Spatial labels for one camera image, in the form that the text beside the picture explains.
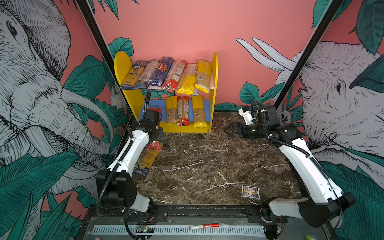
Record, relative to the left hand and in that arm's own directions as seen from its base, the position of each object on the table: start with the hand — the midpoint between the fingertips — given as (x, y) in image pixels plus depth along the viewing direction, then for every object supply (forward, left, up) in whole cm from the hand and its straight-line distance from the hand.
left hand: (157, 133), depth 84 cm
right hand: (-9, -38, +14) cm, 41 cm away
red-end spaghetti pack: (+28, -14, -2) cm, 31 cm away
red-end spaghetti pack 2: (-9, 0, 0) cm, 9 cm away
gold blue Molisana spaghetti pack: (-8, +7, -16) cm, 19 cm away
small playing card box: (-30, -51, -17) cm, 62 cm away
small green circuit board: (-44, +5, -17) cm, 47 cm away
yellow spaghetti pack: (+15, -25, -1) cm, 29 cm away
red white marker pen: (-44, -29, -17) cm, 55 cm away
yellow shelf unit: (+14, -10, -1) cm, 18 cm away
